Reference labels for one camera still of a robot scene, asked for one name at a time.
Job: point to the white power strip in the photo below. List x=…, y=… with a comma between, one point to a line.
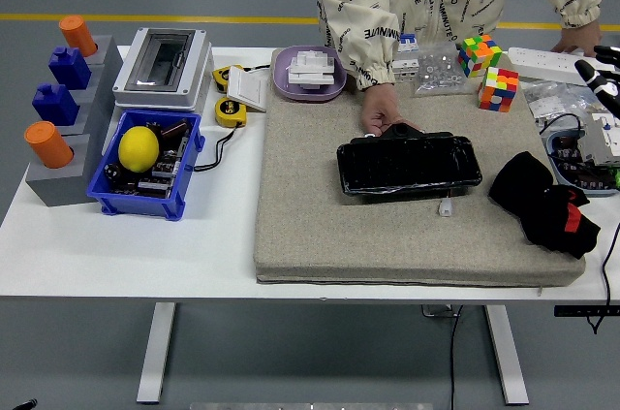
x=537, y=61

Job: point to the light blue tray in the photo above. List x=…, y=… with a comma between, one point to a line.
x=603, y=192

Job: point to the grey-brown fabric mat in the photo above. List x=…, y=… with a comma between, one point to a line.
x=315, y=211

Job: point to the multicoloured puzzle cube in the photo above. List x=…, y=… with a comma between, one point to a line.
x=479, y=56
x=499, y=90

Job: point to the white plastic parts stack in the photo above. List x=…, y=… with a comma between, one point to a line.
x=312, y=71

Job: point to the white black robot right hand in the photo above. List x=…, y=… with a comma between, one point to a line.
x=605, y=87

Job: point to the black white robot left hand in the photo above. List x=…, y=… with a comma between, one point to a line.
x=28, y=403

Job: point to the blue plastic bin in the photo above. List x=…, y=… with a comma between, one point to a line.
x=140, y=204

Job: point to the person's right forearm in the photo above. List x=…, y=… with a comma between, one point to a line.
x=368, y=56

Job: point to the person's right hand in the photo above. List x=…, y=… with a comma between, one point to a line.
x=382, y=104

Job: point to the yellow tape measure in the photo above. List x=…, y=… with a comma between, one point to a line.
x=221, y=78
x=230, y=112

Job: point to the black rag with red patch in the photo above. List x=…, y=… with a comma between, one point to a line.
x=528, y=182

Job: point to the black glossy display panel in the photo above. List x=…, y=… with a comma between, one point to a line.
x=407, y=163

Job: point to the grey under-table bracket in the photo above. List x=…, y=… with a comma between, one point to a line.
x=438, y=313

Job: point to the white wall switch plate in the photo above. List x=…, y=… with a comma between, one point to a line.
x=249, y=90

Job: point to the clear bag of metal nuts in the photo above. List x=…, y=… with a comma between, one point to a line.
x=438, y=71

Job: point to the grey stepped block holder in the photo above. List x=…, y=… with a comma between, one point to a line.
x=63, y=187

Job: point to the purple shallow tray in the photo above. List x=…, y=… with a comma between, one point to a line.
x=283, y=83

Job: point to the white blue circuit breaker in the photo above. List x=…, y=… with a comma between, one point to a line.
x=407, y=66

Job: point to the blue block peg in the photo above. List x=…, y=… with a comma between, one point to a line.
x=55, y=104
x=70, y=68

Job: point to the clear bags of small parts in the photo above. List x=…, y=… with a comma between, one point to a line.
x=547, y=104

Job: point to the person's left hand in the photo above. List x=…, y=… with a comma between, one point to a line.
x=581, y=39

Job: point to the yellow lemon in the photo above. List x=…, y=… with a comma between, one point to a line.
x=139, y=149

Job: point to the white table leg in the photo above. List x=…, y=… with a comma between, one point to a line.
x=155, y=356
x=508, y=361

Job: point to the orange cylinder peg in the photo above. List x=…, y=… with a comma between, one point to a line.
x=46, y=143
x=77, y=34

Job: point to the grey electrical enclosure box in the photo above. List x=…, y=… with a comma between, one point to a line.
x=194, y=66

